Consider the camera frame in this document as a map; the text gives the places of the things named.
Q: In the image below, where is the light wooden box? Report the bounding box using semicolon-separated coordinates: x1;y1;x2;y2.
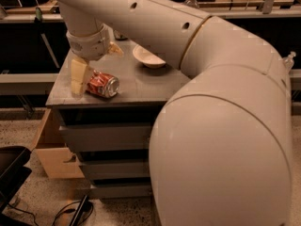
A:
32;109;84;179

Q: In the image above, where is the red coke can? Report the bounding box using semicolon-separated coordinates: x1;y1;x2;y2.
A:
87;71;119;98

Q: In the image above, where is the black floor cable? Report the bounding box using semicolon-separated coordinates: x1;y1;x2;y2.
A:
7;194;95;226

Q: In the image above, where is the green soda can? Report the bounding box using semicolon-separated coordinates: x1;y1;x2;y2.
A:
113;30;127;40

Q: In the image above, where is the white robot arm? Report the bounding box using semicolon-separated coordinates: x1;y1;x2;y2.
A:
58;0;293;226

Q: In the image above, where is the hand sanitizer bottle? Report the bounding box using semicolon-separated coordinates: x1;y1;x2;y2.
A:
283;51;296;73

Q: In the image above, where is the white paper bowl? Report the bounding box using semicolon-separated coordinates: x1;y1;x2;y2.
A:
133;45;166;69

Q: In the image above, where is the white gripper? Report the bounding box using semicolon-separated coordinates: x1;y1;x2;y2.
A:
67;25;124;98

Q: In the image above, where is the grey drawer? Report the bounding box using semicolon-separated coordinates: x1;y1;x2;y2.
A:
59;123;151;152
89;183;151;199
79;159;150;180

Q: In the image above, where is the middle grey drawer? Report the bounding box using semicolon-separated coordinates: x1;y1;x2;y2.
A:
79;159;150;180

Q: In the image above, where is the top grey drawer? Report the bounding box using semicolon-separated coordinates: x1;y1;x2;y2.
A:
59;123;151;152

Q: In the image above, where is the black bin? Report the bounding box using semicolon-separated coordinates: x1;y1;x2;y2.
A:
0;146;31;226

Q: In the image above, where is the grey drawer cabinet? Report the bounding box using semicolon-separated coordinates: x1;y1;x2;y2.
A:
47;40;188;187

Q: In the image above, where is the bottom grey drawer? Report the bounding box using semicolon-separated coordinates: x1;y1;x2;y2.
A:
89;183;151;199

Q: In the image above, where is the clear plastic water bottle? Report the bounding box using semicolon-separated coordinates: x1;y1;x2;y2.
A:
184;0;199;8

